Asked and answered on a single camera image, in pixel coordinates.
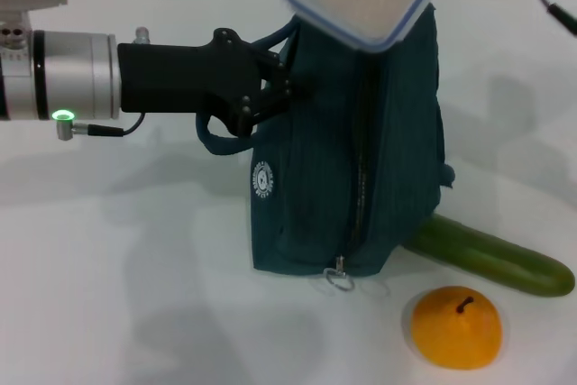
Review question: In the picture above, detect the orange yellow pear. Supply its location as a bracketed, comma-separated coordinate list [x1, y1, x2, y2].
[410, 285, 503, 369]

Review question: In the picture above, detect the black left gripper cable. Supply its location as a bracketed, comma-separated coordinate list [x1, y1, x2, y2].
[54, 109, 148, 142]

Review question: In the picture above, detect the green cucumber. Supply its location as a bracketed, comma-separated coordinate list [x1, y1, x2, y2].
[403, 214, 576, 299]

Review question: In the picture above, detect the metal zipper pull ring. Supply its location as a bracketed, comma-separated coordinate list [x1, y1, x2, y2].
[320, 254, 357, 292]

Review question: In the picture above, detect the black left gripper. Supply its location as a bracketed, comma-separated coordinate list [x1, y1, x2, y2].
[116, 27, 313, 138]

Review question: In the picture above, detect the dark blue insulated lunch bag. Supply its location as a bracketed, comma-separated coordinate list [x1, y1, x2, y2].
[194, 2, 456, 281]

